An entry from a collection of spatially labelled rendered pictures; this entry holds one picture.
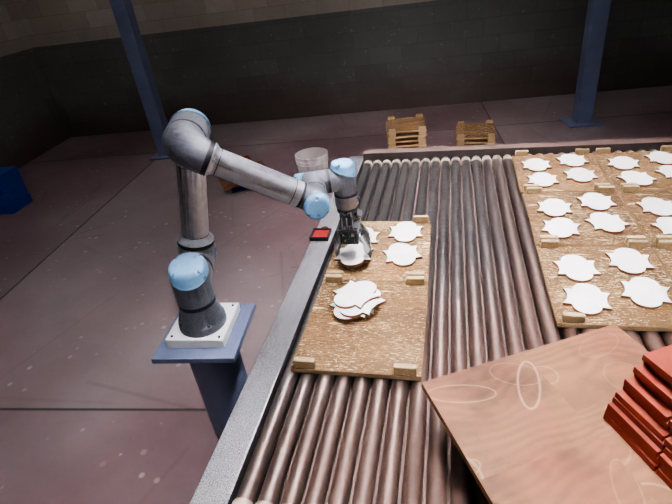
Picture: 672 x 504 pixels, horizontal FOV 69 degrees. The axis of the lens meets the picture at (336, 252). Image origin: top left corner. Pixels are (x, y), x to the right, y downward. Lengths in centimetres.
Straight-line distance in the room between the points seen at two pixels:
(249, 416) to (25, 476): 170
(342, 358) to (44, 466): 181
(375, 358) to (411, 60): 563
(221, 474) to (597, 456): 77
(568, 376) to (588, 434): 15
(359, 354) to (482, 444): 46
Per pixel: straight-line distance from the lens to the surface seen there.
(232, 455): 124
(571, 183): 228
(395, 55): 667
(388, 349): 136
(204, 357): 157
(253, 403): 132
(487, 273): 167
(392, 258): 170
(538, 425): 109
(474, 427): 106
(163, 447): 258
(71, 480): 269
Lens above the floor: 187
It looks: 31 degrees down
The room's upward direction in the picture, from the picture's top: 8 degrees counter-clockwise
